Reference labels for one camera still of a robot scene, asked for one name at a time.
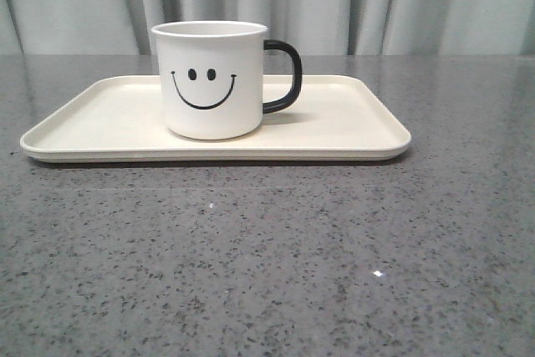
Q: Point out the cream rectangular plastic tray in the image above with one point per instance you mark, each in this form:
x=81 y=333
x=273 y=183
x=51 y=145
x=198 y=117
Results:
x=120 y=119

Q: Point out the white smiley mug black handle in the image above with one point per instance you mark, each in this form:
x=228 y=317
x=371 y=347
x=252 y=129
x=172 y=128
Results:
x=211 y=75

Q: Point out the pale grey-green curtain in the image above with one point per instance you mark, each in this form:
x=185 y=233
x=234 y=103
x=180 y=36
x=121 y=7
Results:
x=314 y=27

